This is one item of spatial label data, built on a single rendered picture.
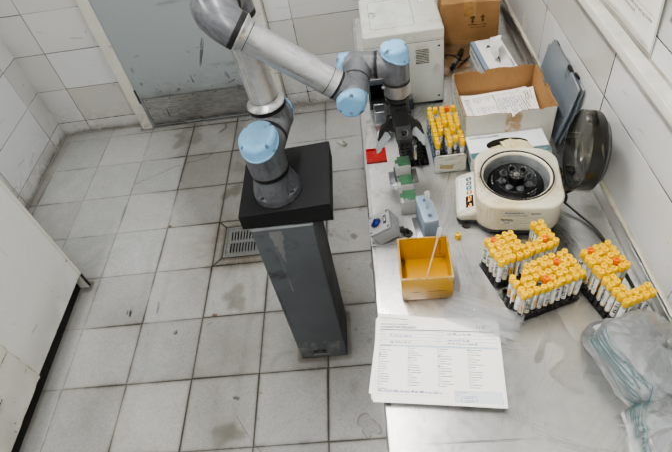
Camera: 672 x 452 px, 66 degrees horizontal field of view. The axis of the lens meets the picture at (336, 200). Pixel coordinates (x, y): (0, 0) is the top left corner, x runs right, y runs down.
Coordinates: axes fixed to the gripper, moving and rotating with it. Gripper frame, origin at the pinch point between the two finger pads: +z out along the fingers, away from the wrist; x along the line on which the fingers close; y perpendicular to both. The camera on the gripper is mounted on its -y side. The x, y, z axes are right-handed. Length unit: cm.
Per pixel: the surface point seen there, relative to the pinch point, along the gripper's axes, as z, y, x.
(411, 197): 5.2, -14.7, 0.0
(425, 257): 10.6, -32.9, -0.3
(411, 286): 5.2, -45.0, 5.8
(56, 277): 74, 34, 161
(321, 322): 71, -13, 37
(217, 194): 99, 99, 96
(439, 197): 11.9, -10.4, -9.3
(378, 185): 11.9, -1.1, 8.4
